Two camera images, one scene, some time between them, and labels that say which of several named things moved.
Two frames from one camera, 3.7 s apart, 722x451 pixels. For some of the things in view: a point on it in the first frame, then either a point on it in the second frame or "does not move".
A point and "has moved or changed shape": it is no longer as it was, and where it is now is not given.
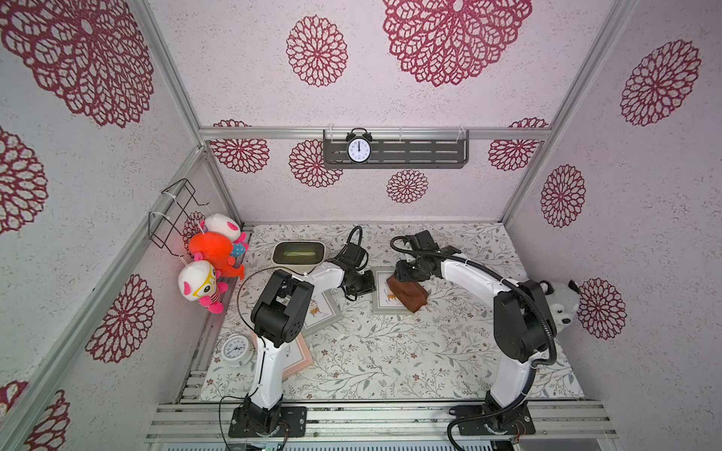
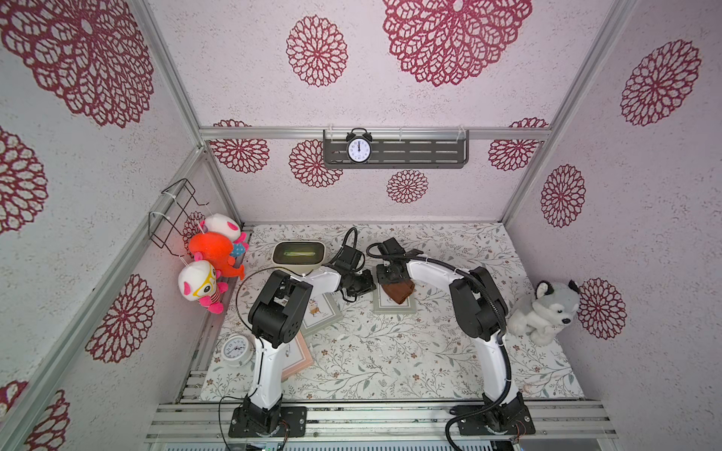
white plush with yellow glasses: x=197 y=280 does not move
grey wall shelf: x=401 y=149 does not move
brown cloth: x=411 y=294 has moved or changed shape
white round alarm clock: x=237 y=349 does not move
